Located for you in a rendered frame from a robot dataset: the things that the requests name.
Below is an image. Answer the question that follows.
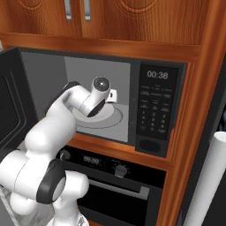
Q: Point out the white round microwave turntable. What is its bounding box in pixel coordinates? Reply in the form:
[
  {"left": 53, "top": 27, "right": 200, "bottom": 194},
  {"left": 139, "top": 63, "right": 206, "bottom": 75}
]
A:
[{"left": 72, "top": 102, "right": 131, "bottom": 130}]

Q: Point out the black microwave oven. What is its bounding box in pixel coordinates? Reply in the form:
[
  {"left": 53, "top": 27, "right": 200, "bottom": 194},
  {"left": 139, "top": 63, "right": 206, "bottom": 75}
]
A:
[{"left": 18, "top": 47, "right": 188, "bottom": 159}]

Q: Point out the black microwave door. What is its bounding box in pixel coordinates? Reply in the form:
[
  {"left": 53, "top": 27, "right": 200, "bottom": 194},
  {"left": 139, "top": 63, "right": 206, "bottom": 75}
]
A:
[{"left": 0, "top": 47, "right": 40, "bottom": 154}]

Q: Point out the black fridge door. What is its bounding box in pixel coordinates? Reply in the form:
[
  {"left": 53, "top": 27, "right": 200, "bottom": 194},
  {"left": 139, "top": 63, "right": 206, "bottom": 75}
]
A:
[{"left": 176, "top": 57, "right": 226, "bottom": 226}]

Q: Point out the black oven knob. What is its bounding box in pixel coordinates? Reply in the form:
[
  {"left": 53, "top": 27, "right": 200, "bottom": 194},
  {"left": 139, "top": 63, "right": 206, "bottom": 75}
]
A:
[
  {"left": 115, "top": 164, "right": 128, "bottom": 178},
  {"left": 59, "top": 149, "right": 72, "bottom": 162}
]

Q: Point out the black built-in oven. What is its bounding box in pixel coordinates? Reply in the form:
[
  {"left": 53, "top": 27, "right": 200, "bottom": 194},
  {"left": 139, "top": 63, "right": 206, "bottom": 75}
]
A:
[{"left": 55, "top": 145, "right": 168, "bottom": 226}]

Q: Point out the black oven door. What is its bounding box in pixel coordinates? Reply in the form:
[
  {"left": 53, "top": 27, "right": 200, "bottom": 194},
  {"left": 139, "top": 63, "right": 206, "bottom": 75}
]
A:
[{"left": 75, "top": 176, "right": 163, "bottom": 226}]

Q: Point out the wooden cupboard door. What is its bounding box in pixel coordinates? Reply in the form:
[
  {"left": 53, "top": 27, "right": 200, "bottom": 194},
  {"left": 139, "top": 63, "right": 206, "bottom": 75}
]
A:
[
  {"left": 79, "top": 0, "right": 212, "bottom": 46},
  {"left": 0, "top": 0, "right": 84, "bottom": 39}
]

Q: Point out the grey oven door handle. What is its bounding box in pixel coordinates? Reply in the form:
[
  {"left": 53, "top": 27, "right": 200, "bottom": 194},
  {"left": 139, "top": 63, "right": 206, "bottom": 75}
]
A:
[{"left": 87, "top": 178, "right": 151, "bottom": 201}]

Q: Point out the wooden appliance cabinet frame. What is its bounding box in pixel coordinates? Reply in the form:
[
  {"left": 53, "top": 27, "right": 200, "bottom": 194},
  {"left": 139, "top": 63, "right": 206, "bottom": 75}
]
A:
[{"left": 0, "top": 0, "right": 226, "bottom": 226}]

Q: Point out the grey cupboard door handle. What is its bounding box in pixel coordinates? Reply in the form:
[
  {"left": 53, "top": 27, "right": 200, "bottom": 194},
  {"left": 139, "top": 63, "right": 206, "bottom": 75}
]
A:
[
  {"left": 64, "top": 0, "right": 73, "bottom": 22},
  {"left": 83, "top": 0, "right": 93, "bottom": 22}
]

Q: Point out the white fridge door handle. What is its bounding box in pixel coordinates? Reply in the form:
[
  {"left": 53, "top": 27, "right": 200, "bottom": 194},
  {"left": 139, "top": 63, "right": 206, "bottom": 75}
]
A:
[{"left": 183, "top": 131, "right": 226, "bottom": 226}]

